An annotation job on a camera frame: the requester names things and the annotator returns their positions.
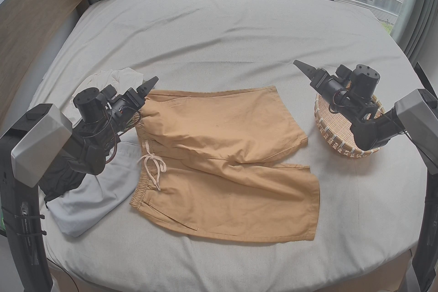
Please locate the tan shorts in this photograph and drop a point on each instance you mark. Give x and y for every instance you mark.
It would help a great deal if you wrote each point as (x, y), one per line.
(226, 160)

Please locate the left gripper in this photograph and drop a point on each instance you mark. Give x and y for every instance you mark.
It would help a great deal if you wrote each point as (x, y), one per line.
(128, 106)

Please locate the white garment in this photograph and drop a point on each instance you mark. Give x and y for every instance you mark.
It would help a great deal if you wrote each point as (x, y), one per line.
(119, 78)

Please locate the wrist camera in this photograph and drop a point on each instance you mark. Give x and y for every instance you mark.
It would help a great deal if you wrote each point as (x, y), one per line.
(342, 71)
(108, 91)

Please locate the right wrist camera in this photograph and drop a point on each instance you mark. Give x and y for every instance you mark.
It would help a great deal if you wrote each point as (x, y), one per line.
(342, 71)

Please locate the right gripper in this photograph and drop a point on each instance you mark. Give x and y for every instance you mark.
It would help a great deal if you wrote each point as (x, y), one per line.
(328, 87)

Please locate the black garment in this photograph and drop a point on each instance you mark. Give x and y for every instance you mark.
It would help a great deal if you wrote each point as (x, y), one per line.
(61, 181)

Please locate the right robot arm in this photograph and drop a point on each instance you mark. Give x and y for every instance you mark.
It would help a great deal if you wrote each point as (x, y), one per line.
(414, 112)

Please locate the pale grey garment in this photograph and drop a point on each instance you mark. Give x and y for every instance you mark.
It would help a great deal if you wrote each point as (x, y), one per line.
(92, 201)

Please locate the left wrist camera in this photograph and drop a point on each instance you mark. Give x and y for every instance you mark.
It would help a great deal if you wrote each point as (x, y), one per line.
(108, 91)

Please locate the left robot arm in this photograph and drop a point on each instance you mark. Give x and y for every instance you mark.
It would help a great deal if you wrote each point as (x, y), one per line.
(41, 140)

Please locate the round woven basket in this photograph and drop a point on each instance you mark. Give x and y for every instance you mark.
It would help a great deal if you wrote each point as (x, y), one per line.
(328, 119)

